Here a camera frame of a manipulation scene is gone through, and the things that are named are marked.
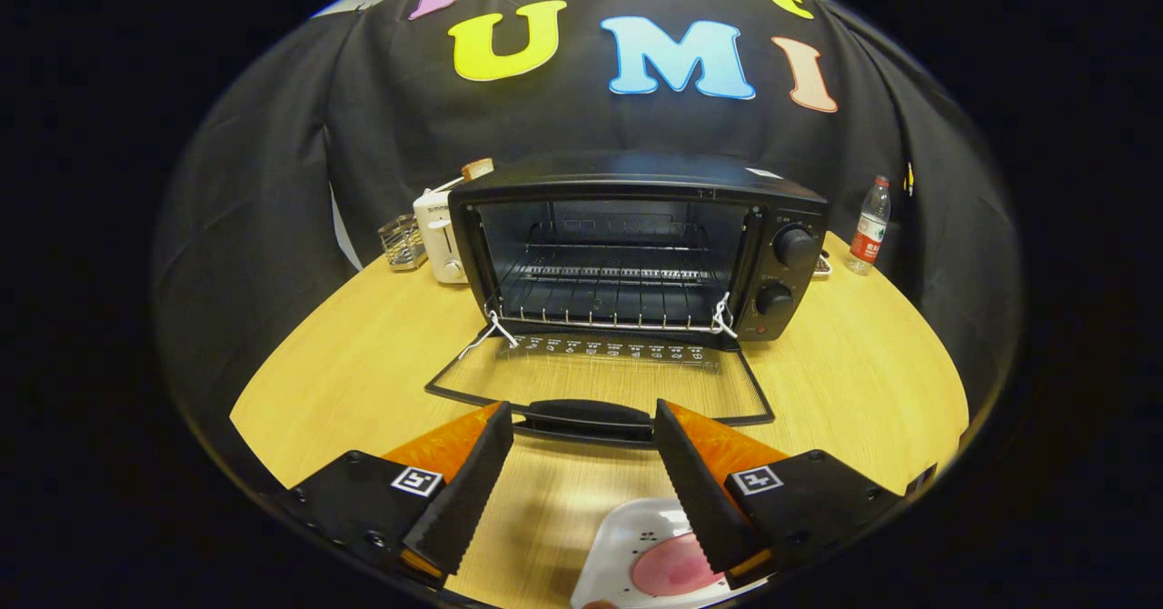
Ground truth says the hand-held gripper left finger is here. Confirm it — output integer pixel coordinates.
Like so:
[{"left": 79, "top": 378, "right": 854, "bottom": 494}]
[{"left": 273, "top": 400, "right": 514, "bottom": 590}]

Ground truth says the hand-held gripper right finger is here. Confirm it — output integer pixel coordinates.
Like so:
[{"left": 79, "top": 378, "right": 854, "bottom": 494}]
[{"left": 654, "top": 398, "right": 905, "bottom": 592}]

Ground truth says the white square plate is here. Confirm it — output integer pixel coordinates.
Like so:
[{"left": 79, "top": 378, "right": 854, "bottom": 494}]
[{"left": 571, "top": 498, "right": 773, "bottom": 609}]

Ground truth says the pink ham slice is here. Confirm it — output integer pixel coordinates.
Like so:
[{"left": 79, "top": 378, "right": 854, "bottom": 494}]
[{"left": 631, "top": 534, "right": 728, "bottom": 597}]

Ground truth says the black toaster oven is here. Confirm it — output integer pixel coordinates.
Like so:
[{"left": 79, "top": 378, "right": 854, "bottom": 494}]
[{"left": 424, "top": 150, "right": 832, "bottom": 446}]

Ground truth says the metal oven rack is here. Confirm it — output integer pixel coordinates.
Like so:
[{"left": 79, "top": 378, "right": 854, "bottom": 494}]
[{"left": 495, "top": 241, "right": 737, "bottom": 333}]

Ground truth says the white bread toaster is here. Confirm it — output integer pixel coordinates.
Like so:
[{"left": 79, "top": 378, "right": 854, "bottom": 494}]
[{"left": 413, "top": 177, "right": 473, "bottom": 285}]

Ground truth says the clear plastic water bottle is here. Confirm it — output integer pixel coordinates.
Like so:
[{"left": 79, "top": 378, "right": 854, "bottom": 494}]
[{"left": 845, "top": 175, "right": 892, "bottom": 275}]

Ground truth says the wire mesh basket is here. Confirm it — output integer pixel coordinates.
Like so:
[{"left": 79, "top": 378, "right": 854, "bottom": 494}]
[{"left": 378, "top": 215, "right": 428, "bottom": 272}]

